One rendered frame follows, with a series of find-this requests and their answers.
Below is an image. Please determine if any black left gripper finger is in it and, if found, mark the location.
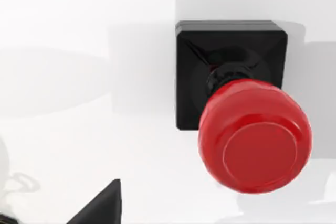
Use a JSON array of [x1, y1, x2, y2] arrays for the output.
[[66, 178, 123, 224]]

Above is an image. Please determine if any red push button, black base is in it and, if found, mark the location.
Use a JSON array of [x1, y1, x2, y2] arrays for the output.
[[175, 20, 313, 195]]

